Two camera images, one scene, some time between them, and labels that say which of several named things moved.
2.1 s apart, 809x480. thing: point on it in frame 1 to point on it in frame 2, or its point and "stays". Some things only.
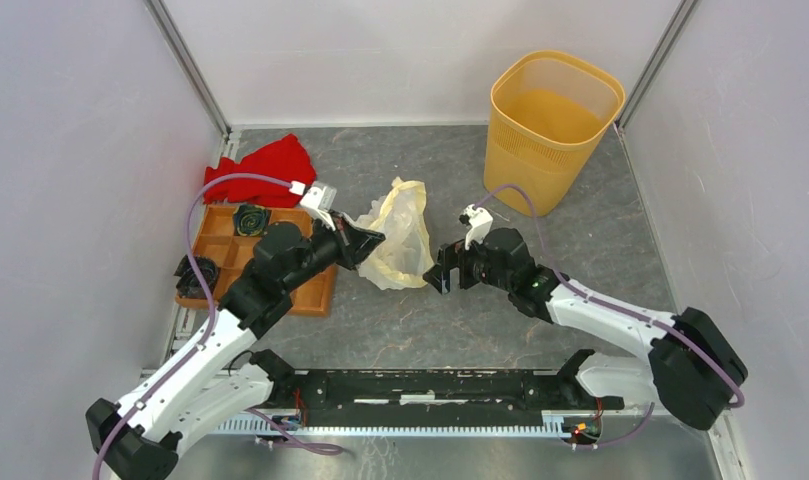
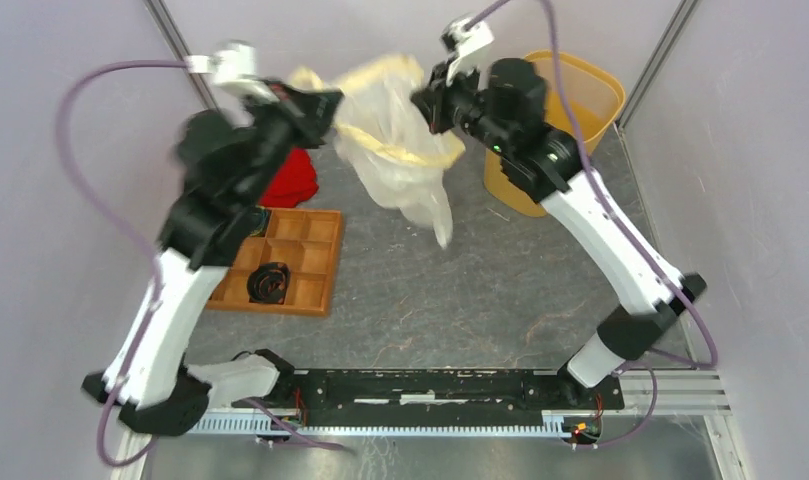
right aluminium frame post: (677, 22) stays
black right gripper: (454, 255) to (433, 100)
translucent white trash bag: (401, 217) to (384, 155)
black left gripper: (346, 238) to (310, 115)
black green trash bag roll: (250, 220) stays
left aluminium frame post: (191, 66) stays
